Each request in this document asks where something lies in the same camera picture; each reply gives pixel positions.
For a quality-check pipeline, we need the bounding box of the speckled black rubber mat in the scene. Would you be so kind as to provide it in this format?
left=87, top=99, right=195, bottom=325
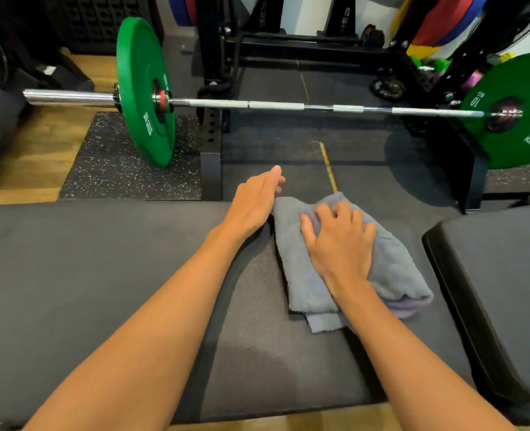
left=58, top=111, right=203, bottom=202

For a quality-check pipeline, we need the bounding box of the short black bench seat pad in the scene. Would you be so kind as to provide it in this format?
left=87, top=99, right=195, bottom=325
left=421, top=204, right=530, bottom=407

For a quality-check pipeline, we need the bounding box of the person's left forearm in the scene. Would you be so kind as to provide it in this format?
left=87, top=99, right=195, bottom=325
left=22, top=223, right=248, bottom=431

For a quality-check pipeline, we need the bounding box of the black steel power rack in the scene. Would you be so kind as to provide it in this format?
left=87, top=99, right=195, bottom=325
left=195, top=0, right=530, bottom=215

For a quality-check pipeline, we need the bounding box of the small green dumbbell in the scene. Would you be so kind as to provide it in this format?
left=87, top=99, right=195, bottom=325
left=409, top=55, right=452, bottom=76

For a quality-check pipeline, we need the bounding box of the green bumper weight plate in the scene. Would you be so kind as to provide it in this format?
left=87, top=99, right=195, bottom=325
left=115, top=17, right=177, bottom=168
left=460, top=52, right=530, bottom=170

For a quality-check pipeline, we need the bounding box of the red stored weight plate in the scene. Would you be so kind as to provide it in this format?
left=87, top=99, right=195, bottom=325
left=410, top=0, right=477, bottom=46

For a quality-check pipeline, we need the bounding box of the small black weight plate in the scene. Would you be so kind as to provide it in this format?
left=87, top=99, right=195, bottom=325
left=370, top=76, right=408, bottom=103

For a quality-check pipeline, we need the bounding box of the person's right hand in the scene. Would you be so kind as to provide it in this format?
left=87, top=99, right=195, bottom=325
left=300, top=201, right=377, bottom=298

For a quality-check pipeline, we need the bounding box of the person's right forearm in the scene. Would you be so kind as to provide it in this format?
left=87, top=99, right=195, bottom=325
left=326, top=277, right=518, bottom=431

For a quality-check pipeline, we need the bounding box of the silver steel barbell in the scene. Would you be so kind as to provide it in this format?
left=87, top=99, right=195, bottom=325
left=22, top=88, right=524, bottom=121

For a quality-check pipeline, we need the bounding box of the long black bench pad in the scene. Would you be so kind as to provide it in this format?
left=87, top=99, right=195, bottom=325
left=0, top=199, right=476, bottom=428

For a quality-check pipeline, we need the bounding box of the person's left hand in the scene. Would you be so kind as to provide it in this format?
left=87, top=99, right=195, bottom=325
left=220, top=165, right=286, bottom=242

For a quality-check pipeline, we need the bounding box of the blue stored weight plate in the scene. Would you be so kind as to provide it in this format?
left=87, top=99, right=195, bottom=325
left=435, top=0, right=491, bottom=47

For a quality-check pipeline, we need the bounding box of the grey towel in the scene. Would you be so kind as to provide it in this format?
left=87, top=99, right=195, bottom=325
left=271, top=191, right=435, bottom=334

